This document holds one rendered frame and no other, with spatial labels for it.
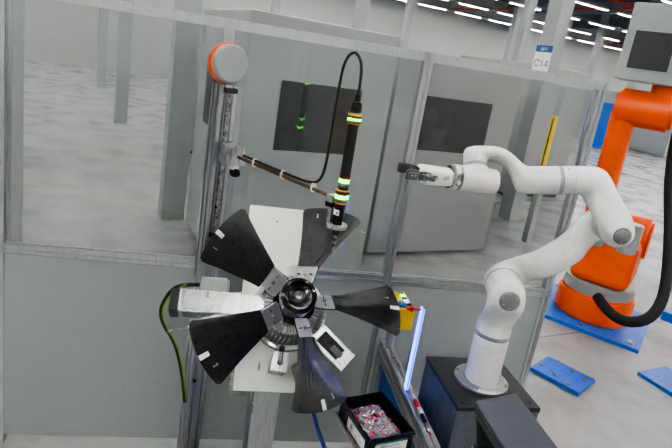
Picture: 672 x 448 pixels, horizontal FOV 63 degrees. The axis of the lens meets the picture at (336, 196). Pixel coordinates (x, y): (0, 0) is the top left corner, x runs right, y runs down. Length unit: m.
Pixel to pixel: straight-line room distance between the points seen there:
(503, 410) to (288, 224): 1.11
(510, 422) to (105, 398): 2.04
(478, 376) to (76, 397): 1.85
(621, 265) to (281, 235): 3.73
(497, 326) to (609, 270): 3.46
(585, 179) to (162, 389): 2.08
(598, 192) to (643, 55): 3.44
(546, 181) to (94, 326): 2.01
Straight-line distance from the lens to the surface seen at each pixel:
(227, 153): 2.16
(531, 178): 1.83
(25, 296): 2.77
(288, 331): 1.92
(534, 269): 1.94
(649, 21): 5.29
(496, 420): 1.40
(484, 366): 2.02
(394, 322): 1.86
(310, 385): 1.77
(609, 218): 1.87
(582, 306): 5.41
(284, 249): 2.12
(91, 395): 2.95
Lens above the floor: 1.98
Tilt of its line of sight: 14 degrees down
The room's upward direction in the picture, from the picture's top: 9 degrees clockwise
